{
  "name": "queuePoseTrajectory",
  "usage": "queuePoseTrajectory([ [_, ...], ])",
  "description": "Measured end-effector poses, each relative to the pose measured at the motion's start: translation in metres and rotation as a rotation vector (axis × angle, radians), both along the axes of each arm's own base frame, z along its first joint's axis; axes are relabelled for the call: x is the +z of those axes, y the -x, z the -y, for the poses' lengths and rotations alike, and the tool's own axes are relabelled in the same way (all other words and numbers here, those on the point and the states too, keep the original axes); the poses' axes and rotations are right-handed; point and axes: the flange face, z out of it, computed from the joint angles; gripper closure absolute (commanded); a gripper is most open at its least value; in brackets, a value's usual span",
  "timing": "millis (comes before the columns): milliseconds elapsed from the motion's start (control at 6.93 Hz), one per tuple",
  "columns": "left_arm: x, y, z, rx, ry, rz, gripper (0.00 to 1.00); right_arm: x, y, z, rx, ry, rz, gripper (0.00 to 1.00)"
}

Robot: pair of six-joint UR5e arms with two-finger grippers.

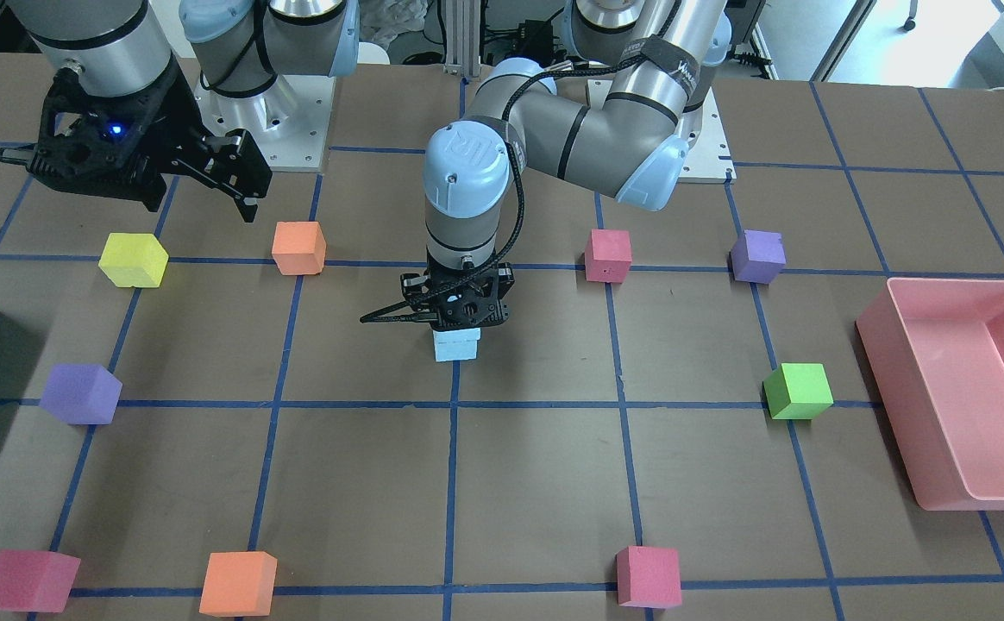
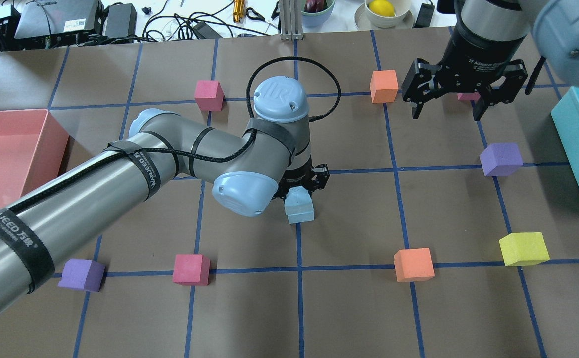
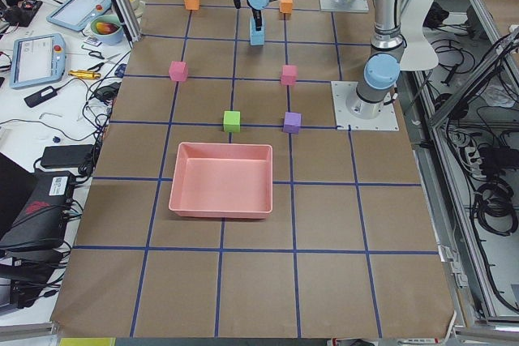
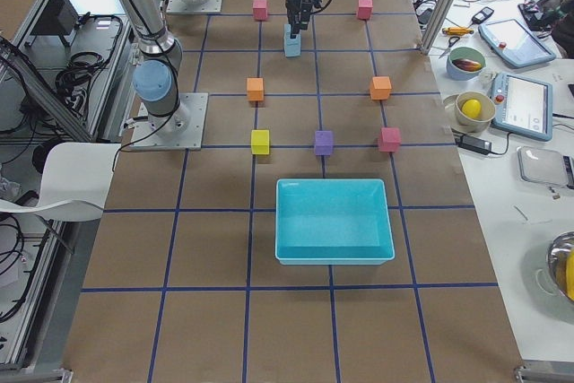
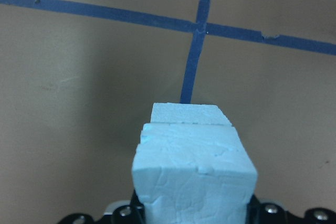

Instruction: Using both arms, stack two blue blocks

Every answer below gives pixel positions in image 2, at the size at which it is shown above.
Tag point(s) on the blue bowl with fruit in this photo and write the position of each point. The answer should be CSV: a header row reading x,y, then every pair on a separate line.
x,y
315,13

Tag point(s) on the white bowl with lemon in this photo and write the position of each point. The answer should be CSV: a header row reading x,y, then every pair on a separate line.
x,y
384,14

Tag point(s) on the black power adapter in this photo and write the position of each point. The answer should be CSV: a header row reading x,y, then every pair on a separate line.
x,y
120,20

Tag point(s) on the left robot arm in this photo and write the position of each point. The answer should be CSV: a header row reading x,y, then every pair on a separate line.
x,y
45,227

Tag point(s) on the light blue foam block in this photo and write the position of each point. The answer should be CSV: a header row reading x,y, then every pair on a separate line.
x,y
299,213
298,200

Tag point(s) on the orange foam block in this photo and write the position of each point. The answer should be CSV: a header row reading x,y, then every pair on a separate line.
x,y
413,265
384,86

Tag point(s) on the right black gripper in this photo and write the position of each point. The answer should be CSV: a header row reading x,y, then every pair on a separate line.
x,y
474,53

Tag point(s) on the pink foam block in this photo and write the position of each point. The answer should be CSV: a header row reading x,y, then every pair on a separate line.
x,y
191,270
468,96
209,95

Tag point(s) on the far purple foam block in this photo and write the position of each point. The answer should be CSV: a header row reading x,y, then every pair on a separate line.
x,y
501,159

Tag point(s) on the black handled scissors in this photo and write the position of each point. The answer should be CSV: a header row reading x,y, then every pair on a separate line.
x,y
253,15

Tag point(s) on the yellow foam block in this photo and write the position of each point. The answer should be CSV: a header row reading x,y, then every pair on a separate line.
x,y
523,249

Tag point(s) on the aluminium frame post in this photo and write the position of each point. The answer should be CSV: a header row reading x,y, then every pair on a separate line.
x,y
291,20

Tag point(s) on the far pink foam block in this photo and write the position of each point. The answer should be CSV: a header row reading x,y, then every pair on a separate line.
x,y
468,96

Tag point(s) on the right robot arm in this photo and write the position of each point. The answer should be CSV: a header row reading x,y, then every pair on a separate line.
x,y
549,29

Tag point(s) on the pink plastic tray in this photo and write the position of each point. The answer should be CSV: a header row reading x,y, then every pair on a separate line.
x,y
32,145

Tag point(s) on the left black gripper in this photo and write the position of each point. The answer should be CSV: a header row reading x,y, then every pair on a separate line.
x,y
300,175

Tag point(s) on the purple foam block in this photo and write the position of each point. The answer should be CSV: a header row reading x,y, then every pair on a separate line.
x,y
501,159
82,275

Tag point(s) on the brass cylinder tool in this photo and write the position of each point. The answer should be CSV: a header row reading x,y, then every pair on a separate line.
x,y
238,10

